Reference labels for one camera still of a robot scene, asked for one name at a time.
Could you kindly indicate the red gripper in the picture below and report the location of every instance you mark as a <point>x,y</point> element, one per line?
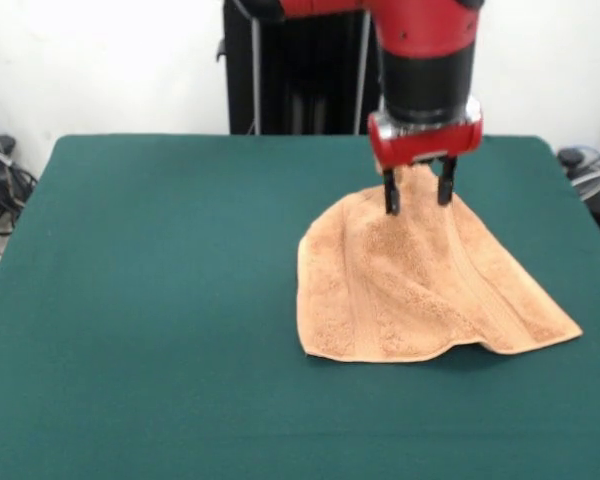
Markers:
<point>425,145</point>

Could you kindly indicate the tan terry towel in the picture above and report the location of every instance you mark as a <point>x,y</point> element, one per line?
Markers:
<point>405,290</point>

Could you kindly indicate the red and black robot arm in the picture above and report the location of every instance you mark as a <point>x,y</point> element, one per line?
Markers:
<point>427,75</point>

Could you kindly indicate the dark green table cloth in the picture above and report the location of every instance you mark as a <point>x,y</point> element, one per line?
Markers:
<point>130,350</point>

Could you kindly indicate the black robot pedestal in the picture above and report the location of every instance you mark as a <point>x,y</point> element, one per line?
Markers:
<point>305,90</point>

